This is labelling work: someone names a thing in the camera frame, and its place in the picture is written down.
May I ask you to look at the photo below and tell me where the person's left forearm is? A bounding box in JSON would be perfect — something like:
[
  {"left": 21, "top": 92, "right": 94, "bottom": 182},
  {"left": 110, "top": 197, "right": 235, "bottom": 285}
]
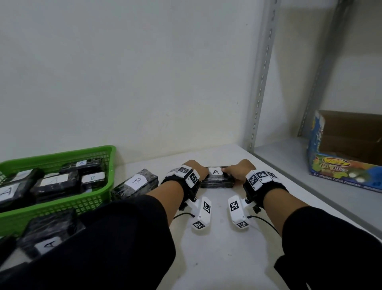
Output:
[{"left": 0, "top": 179, "right": 185, "bottom": 290}]

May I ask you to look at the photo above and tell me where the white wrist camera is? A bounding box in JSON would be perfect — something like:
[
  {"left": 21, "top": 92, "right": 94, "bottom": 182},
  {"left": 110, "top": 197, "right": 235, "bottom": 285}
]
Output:
[
  {"left": 185, "top": 196, "right": 212, "bottom": 231},
  {"left": 228, "top": 196, "right": 257, "bottom": 230}
]

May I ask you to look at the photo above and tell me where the colourful printed cardboard box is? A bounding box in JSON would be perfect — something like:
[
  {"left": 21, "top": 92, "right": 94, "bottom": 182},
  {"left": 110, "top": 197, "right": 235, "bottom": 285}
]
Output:
[{"left": 307, "top": 110, "right": 382, "bottom": 193}]

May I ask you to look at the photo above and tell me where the pile of black packets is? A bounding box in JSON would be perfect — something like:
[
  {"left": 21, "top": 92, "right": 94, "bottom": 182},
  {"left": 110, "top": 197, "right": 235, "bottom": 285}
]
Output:
[{"left": 0, "top": 169, "right": 159, "bottom": 266}]

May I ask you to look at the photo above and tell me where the black packet labelled A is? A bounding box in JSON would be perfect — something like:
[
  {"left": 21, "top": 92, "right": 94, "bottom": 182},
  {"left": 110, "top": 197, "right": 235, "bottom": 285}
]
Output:
[{"left": 0, "top": 179, "right": 36, "bottom": 213}]

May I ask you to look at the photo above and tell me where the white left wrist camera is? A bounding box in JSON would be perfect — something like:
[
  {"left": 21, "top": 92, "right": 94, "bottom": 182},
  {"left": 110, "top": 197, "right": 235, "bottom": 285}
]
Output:
[{"left": 185, "top": 196, "right": 212, "bottom": 231}]

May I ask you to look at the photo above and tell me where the black packet labelled B near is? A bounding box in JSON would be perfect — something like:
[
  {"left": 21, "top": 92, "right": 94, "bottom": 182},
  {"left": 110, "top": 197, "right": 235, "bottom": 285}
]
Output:
[{"left": 248, "top": 215, "right": 280, "bottom": 235}]

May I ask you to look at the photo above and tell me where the black left wristband with markers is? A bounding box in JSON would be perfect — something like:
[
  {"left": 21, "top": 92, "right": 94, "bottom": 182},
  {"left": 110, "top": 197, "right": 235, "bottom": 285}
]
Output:
[{"left": 161, "top": 164, "right": 201, "bottom": 210}]

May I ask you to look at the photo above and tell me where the black packet red-marked label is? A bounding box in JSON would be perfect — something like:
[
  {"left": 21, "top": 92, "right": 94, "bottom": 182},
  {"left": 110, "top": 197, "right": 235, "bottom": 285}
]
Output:
[{"left": 9, "top": 169, "right": 45, "bottom": 186}]

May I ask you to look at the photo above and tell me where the person's right forearm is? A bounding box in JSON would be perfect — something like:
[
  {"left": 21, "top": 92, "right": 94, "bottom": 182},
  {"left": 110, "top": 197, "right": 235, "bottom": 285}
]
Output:
[{"left": 262, "top": 190, "right": 382, "bottom": 290}]

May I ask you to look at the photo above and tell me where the black right wristband with markers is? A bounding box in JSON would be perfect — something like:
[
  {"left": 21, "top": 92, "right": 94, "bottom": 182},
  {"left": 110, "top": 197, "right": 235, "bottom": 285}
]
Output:
[{"left": 243, "top": 169, "right": 288, "bottom": 210}]

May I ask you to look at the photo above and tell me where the grey metal rack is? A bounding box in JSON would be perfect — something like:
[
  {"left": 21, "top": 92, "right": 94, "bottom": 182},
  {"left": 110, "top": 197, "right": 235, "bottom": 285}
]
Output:
[{"left": 243, "top": 0, "right": 382, "bottom": 239}]

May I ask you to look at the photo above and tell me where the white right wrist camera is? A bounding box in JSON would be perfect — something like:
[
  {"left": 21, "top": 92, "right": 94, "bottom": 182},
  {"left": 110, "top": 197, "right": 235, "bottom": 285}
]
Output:
[{"left": 228, "top": 196, "right": 257, "bottom": 230}]

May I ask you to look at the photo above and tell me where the long black packet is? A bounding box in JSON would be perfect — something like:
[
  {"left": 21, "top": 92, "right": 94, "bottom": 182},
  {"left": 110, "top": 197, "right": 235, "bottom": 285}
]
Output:
[{"left": 59, "top": 158, "right": 103, "bottom": 175}]

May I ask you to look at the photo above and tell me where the black wristband with markers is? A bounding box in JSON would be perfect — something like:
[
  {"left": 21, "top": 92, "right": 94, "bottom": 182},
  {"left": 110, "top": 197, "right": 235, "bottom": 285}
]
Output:
[
  {"left": 161, "top": 164, "right": 201, "bottom": 210},
  {"left": 243, "top": 169, "right": 288, "bottom": 210}
]

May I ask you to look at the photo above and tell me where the person's left hand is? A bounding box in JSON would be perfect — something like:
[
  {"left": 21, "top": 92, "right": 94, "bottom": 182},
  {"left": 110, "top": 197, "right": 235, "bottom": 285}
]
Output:
[{"left": 186, "top": 160, "right": 209, "bottom": 181}]

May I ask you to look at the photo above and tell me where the black packet placed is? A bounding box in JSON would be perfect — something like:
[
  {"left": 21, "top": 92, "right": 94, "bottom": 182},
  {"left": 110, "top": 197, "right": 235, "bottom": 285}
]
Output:
[{"left": 200, "top": 166, "right": 235, "bottom": 189}]

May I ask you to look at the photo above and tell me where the green plastic mesh basket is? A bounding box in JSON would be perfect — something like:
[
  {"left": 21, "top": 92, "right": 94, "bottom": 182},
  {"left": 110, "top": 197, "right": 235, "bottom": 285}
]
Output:
[{"left": 0, "top": 145, "right": 117, "bottom": 237}]

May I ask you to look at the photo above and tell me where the person's right hand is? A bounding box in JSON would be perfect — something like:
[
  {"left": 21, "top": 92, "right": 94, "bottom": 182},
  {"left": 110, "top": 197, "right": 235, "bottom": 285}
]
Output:
[{"left": 222, "top": 159, "right": 257, "bottom": 181}]

